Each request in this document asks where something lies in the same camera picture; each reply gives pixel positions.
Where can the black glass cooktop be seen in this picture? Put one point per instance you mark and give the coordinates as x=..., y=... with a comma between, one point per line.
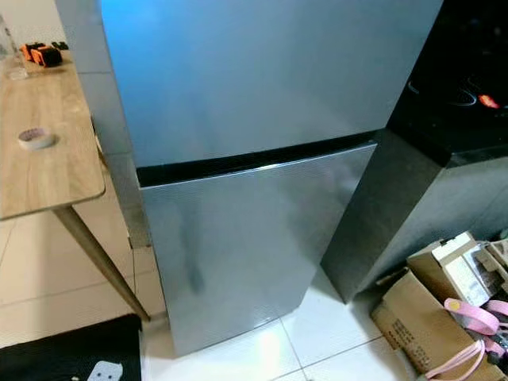
x=444, y=63

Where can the light wooden table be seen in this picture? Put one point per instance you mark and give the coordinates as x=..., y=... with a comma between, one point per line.
x=40, y=175

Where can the orange and black tool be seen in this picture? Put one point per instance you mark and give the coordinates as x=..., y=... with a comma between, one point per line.
x=42, y=54

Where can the grey fridge door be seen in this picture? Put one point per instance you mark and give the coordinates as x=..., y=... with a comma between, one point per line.
x=246, y=254

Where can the white tape roll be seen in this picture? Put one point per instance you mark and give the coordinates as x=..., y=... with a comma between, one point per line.
x=36, y=139

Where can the clear plastic bottle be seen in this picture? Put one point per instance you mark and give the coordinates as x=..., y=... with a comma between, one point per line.
x=12, y=55

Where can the grey freezer door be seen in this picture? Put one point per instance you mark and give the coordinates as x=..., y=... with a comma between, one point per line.
x=246, y=71

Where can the black floor mat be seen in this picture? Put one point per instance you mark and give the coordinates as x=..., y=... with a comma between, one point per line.
x=63, y=353

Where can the brown cardboard box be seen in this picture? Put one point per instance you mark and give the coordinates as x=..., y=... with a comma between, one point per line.
x=413, y=317

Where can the dark grey kitchen cabinet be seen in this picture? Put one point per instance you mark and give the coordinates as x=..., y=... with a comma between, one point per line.
x=381, y=222

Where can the white carton box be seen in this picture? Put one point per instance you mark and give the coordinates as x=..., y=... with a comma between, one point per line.
x=464, y=274

